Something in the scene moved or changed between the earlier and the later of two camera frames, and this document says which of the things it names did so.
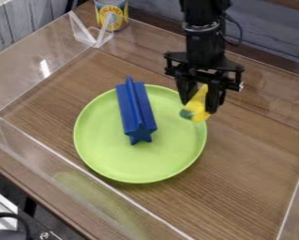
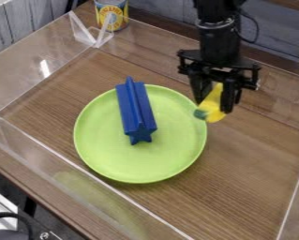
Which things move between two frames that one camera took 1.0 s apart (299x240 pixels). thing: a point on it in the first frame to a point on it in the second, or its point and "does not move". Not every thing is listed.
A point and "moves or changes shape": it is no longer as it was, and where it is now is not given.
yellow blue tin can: [112, 15] does not move
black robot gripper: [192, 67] to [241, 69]
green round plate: [149, 160] does not move
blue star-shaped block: [136, 112] does not move
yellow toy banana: [193, 111] moves or changes shape
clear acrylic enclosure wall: [175, 131] does not move
